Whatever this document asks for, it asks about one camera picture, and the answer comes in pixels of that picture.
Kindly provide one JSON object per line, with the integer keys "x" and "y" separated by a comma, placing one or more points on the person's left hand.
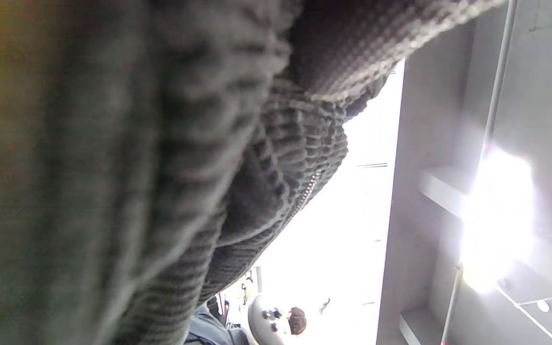
{"x": 41, "y": 167}

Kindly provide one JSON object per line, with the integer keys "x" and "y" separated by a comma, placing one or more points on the bright ceiling light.
{"x": 496, "y": 215}

